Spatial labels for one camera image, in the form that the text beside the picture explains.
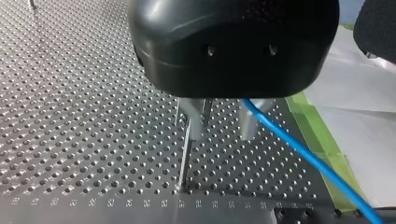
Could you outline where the black chair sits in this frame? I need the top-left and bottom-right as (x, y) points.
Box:
(352, 0), (396, 65)

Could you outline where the blue cable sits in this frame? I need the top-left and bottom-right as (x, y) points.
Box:
(242, 98), (387, 224)

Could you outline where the metal post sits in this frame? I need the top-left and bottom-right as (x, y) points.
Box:
(177, 119), (192, 191)

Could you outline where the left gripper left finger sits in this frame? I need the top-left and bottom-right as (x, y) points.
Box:
(176, 97), (214, 142)

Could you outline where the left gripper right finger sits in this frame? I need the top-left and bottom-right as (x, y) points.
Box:
(237, 98), (275, 142)

